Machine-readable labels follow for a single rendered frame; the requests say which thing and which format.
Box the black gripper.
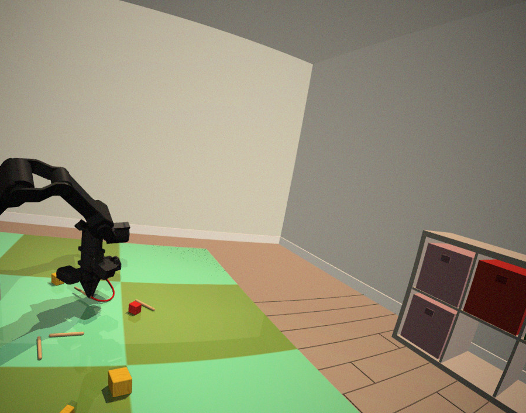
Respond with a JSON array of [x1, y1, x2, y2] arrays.
[[56, 245, 105, 298]]

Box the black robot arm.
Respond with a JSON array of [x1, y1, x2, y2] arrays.
[[0, 158, 130, 280]]

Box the red block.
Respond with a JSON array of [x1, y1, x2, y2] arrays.
[[128, 301, 142, 315]]

